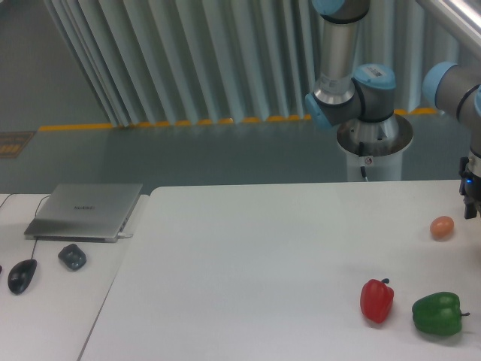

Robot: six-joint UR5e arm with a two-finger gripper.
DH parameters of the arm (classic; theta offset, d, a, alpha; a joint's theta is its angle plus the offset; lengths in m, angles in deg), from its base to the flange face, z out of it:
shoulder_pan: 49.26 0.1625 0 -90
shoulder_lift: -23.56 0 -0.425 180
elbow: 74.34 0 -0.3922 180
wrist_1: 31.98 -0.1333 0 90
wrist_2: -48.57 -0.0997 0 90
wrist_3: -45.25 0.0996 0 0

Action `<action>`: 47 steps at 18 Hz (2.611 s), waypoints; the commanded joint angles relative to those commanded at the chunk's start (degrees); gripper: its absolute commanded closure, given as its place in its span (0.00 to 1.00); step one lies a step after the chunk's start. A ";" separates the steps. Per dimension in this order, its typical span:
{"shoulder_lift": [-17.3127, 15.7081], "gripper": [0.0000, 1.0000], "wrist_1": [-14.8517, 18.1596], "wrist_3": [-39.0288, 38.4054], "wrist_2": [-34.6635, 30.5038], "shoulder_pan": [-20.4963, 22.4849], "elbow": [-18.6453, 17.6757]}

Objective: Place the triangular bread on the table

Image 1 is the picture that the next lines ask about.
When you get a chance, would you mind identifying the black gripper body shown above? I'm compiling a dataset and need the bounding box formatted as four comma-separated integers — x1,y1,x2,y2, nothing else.
458,154,480,204

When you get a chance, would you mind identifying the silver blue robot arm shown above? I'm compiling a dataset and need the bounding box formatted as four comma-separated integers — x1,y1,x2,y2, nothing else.
305,1,480,219

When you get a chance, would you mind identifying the brown egg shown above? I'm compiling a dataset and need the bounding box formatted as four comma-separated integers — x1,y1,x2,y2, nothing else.
430,216,455,239

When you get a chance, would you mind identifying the green bell pepper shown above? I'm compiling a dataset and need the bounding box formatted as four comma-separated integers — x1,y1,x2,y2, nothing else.
411,292,470,336

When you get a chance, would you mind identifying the red bell pepper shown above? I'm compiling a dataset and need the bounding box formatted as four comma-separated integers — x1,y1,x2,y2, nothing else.
360,278,394,324

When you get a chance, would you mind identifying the white pleated curtain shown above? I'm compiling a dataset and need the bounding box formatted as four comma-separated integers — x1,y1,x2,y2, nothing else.
43,0,481,129

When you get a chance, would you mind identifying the silver closed laptop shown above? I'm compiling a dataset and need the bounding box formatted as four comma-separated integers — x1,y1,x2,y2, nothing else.
24,184,142,242

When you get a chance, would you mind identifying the dark grey small device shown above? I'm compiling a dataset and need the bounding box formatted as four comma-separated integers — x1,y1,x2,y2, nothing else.
58,244,87,272

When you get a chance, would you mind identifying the black computer mouse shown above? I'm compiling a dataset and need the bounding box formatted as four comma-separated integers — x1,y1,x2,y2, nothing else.
8,259,38,295

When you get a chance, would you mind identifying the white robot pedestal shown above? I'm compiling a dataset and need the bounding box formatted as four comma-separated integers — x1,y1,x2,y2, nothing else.
337,114,413,182

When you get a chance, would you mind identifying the black pedestal cable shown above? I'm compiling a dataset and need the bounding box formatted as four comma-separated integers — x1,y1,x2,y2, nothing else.
357,141,370,183

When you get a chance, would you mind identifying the black mouse cable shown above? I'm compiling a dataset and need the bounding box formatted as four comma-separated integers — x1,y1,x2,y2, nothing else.
28,194,51,261

